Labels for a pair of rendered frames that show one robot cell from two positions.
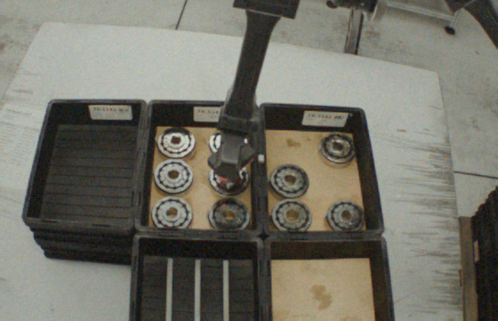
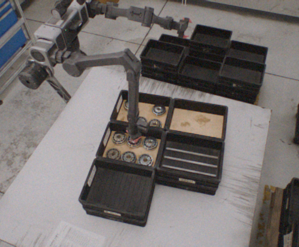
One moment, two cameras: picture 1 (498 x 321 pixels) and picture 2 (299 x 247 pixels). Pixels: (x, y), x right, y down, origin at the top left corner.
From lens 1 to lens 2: 1.17 m
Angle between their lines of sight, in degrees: 38
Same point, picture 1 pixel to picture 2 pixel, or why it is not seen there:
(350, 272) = (178, 114)
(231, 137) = (138, 121)
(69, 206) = (131, 202)
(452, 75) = not seen: hidden behind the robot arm
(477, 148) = not seen: hidden behind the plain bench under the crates
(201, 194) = (136, 151)
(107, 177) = (120, 184)
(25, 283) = (156, 239)
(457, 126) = not seen: hidden behind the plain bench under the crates
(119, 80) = (54, 184)
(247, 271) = (171, 143)
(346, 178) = (142, 106)
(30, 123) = (63, 234)
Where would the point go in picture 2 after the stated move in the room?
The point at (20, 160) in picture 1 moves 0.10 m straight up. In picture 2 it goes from (86, 239) to (83, 234)
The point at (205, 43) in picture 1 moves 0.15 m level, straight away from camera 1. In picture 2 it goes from (46, 143) to (28, 140)
